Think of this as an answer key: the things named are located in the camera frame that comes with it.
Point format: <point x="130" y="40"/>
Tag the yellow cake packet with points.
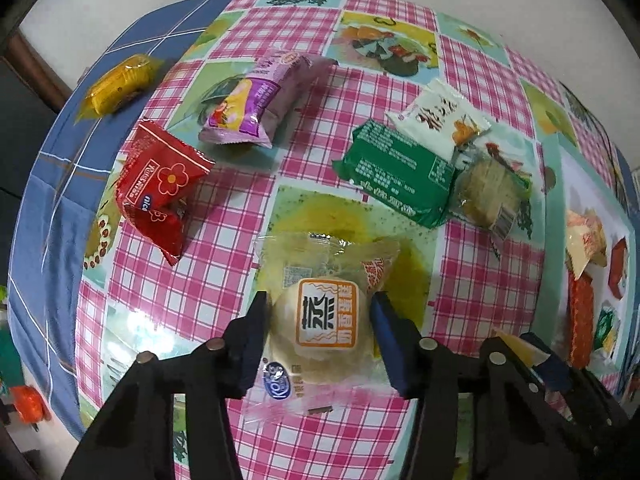
<point x="517" y="346"/>

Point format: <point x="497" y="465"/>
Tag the orange-red snack packet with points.
<point x="580" y="320"/>

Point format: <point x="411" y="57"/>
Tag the brown snack packet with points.
<point x="620" y="265"/>

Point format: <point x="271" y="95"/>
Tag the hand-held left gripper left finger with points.
<point x="252" y="350"/>

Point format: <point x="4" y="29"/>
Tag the yellow snack packet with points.
<point x="122" y="82"/>

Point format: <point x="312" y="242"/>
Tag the red flower snack packet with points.
<point x="157" y="185"/>

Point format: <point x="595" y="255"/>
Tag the blue bedsheet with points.
<point x="65" y="195"/>

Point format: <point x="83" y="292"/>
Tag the purple snack packet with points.
<point x="265" y="102"/>

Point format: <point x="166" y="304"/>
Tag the wooden bed frame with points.
<point x="37" y="67"/>

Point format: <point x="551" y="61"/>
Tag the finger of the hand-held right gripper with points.
<point x="537" y="340"/>
<point x="552" y="372"/>

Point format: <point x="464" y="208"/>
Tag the orange plastic object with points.
<point x="30" y="402"/>

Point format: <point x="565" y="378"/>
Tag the clear cracker packet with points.
<point x="492" y="192"/>

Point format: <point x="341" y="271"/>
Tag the white snack packet orange print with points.
<point x="440" y="120"/>

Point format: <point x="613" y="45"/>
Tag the cream orange snack packet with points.
<point x="585" y="242"/>

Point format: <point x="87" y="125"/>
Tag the green snack packet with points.
<point x="400" y="175"/>

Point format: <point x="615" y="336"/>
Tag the pink checkered printed tablecloth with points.
<point x="225" y="240"/>

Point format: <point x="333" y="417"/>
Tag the clear steamed cake packet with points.
<point x="325" y="320"/>

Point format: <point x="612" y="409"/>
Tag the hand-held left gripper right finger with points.
<point x="390" y="345"/>

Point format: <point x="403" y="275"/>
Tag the white green cracker packet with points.
<point x="607" y="330"/>

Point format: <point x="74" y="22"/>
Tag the teal cardboard tray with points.
<point x="590" y="185"/>

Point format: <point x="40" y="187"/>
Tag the green plastic object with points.
<point x="7" y="350"/>

